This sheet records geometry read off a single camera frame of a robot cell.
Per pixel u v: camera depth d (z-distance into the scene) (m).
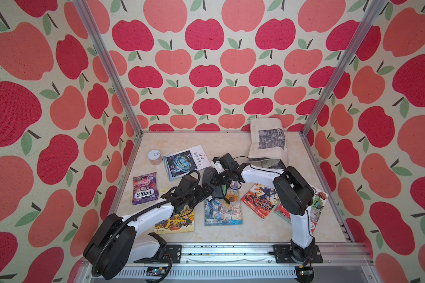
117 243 0.41
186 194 0.65
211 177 0.91
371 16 0.71
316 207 0.85
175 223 0.82
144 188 0.92
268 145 1.05
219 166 0.86
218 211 0.86
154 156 1.02
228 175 0.82
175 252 0.75
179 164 1.04
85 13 0.71
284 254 0.73
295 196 0.52
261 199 0.88
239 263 0.72
